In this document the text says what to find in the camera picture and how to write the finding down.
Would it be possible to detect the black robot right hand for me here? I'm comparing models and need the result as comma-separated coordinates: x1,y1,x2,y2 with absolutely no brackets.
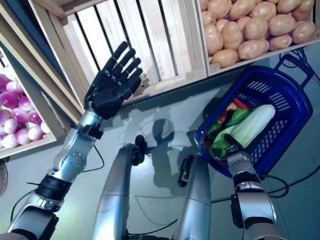
223,133,245,158

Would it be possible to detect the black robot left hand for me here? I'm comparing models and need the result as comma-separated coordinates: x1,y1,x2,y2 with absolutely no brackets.
84,41,144,121

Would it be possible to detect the blue plastic shopping basket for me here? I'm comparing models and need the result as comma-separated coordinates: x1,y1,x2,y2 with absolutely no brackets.
194,53,315,179

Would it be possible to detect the dark green leafy vegetable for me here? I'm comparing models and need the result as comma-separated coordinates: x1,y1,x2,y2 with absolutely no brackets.
231,107,251,121

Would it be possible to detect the red chili pepper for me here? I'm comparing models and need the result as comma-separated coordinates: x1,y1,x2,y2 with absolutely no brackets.
233,98,251,110

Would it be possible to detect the silver robot right leg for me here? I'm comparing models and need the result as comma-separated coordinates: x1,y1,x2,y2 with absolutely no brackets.
174,154,213,240

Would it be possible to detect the silver robot leg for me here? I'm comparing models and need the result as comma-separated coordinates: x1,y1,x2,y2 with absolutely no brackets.
91,134,148,240
174,154,213,240

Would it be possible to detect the purple white turnip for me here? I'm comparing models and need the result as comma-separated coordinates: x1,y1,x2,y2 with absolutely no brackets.
1,133,20,149
11,107,30,125
0,91,20,110
3,118,20,135
27,124,45,141
17,95,35,112
14,127,32,146
6,80,26,95
26,109,43,126

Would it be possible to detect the brown potato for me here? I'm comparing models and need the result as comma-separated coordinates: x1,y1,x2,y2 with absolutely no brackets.
221,21,243,50
291,21,316,45
211,48,238,68
237,39,270,60
203,23,224,55
267,14,296,37
268,34,293,51
243,17,269,41

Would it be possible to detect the silver robot left leg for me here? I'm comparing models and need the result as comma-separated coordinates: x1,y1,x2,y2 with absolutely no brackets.
91,134,148,240

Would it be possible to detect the wooden display shelf dark frame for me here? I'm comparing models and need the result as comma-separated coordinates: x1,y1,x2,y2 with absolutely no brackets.
0,0,320,116

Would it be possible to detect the long black floor cable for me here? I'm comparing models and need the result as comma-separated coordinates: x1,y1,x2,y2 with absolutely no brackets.
284,169,320,188

